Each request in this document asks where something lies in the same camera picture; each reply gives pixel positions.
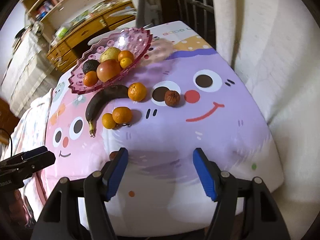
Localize dark red wrinkled fruit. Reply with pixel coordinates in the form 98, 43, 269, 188
109, 151, 118, 160

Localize small yellow-orange mandarin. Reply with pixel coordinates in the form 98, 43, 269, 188
101, 113, 117, 129

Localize blackened banana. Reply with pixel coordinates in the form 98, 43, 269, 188
85, 85, 129, 138

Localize wrinkled red passion fruit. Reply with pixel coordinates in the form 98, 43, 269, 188
164, 90, 180, 107

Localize red apple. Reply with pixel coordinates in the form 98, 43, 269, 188
97, 59, 121, 82

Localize dark avocado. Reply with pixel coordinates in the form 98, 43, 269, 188
82, 59, 100, 74

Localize large orange mandarin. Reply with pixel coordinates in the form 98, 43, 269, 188
118, 50, 135, 62

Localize yellow pear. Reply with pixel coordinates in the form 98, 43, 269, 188
100, 47, 121, 63

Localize small orange mandarin front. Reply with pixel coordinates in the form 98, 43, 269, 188
119, 57, 133, 69

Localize person's left hand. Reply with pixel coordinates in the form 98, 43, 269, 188
1, 190, 30, 239

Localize cartoon printed tablecloth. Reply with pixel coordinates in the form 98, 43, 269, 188
41, 21, 284, 237

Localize white lace covered cabinet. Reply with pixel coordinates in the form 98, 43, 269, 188
1, 30, 62, 118

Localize wooden desk with drawers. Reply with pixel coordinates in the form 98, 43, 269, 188
47, 1, 134, 73

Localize white curtain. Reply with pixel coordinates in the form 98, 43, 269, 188
213, 0, 319, 239

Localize wooden bookshelf with books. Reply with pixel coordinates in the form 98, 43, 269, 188
21, 0, 126, 43

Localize grey office chair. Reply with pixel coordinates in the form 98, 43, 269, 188
88, 0, 163, 46

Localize metal window bars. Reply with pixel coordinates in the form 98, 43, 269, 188
160, 0, 216, 48

